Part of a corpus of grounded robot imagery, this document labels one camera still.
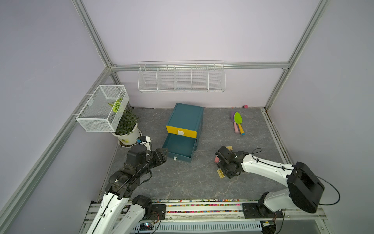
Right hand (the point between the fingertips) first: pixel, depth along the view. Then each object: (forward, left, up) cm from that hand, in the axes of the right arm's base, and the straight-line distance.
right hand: (219, 167), depth 86 cm
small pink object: (+55, -30, -4) cm, 63 cm away
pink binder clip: (-3, +4, +17) cm, 18 cm away
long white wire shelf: (+53, +23, +27) cm, 64 cm away
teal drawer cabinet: (+24, +19, +19) cm, 36 cm away
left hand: (-1, +29, +21) cm, 36 cm away
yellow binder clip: (+14, -9, -2) cm, 17 cm away
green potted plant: (+23, +55, +17) cm, 62 cm away
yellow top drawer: (+14, +22, +17) cm, 31 cm away
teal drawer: (+10, +23, +6) cm, 26 cm away
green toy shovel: (+40, -20, -2) cm, 45 cm away
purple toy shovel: (+33, -16, -2) cm, 37 cm away
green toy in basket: (+26, +59, +28) cm, 70 cm away
